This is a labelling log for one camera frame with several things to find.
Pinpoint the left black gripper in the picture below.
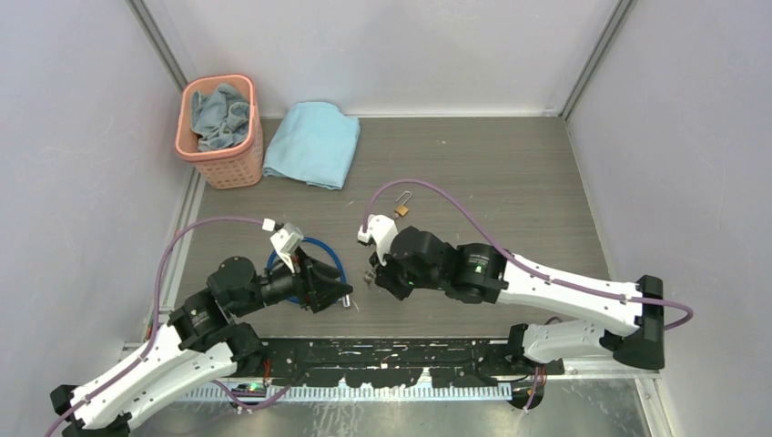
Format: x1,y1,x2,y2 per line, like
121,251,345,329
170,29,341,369
235,246,353,315

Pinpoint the blue cable bike lock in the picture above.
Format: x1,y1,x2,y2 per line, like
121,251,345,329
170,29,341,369
266,237,353,310

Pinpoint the small brass padlock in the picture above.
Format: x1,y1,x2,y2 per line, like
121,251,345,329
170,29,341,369
393,190,412,219

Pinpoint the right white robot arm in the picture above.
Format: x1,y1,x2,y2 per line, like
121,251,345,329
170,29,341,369
357,224,665,374

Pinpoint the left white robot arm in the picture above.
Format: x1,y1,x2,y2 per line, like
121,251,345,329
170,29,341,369
50,249,353,436

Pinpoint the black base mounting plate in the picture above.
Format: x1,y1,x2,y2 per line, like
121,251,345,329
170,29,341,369
242,338,539,389

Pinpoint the folded light blue towel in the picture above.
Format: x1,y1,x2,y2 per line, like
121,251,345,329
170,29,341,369
262,101,361,190

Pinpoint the pink plastic laundry basket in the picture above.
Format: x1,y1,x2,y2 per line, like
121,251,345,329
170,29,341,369
174,74,263,189

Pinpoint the grey-blue cloth in basket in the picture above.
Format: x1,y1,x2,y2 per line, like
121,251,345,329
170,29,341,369
189,83,251,152

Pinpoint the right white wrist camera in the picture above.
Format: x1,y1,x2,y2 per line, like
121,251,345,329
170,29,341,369
357,214,399,266

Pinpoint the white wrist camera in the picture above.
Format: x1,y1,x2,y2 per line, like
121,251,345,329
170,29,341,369
262,218,304,274
357,214,399,266

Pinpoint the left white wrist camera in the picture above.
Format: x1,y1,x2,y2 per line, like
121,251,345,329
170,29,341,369
262,218,304,274

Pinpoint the white slotted cable duct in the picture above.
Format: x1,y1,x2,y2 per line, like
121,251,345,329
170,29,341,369
178,382,513,402

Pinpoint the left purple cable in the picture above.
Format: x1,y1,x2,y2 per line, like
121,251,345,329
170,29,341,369
43,216,303,437

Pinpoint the purple cable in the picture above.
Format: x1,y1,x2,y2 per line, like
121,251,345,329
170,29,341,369
361,178,695,412
43,216,303,437

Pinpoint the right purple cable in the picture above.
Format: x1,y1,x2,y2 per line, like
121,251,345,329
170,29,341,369
361,178,695,412

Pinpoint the aluminium frame rail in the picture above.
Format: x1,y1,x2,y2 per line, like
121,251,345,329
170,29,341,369
119,342,147,361

